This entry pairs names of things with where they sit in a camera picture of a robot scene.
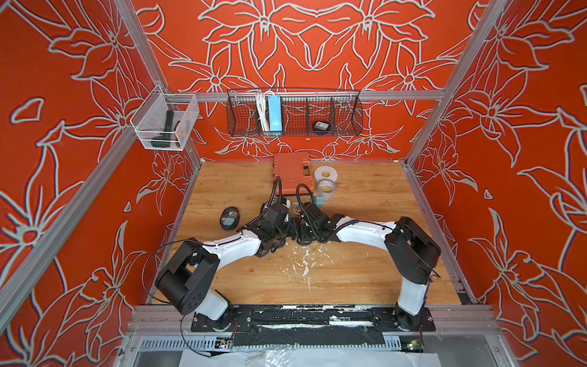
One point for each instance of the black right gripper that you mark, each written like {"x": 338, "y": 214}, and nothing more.
{"x": 302, "y": 238}

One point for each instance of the black round zip pouch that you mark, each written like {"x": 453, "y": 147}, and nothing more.
{"x": 229, "y": 219}

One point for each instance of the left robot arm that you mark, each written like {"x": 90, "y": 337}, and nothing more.
{"x": 187, "y": 278}

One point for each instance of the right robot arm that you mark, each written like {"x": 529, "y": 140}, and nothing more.
{"x": 413, "y": 252}

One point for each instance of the clear packing tape roll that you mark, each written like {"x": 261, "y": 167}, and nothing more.
{"x": 326, "y": 189}

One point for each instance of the white tape roll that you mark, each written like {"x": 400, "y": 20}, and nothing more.
{"x": 326, "y": 173}

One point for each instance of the orange plastic tool case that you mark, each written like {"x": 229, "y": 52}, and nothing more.
{"x": 293, "y": 169}

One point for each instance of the green screwdriver in box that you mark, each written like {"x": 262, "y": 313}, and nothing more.
{"x": 164, "y": 139}

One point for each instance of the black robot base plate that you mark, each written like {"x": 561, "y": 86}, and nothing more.
{"x": 304, "y": 325}

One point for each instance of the black wire wall basket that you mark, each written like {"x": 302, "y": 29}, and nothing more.
{"x": 248, "y": 116}

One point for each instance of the aluminium horizontal back rail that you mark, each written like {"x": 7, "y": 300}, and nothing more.
{"x": 367, "y": 95}

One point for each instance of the clear acrylic wall box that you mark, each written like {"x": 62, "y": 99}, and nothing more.
{"x": 149, "y": 120}

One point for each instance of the aluminium frame post right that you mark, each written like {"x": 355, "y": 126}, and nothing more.
{"x": 473, "y": 47}

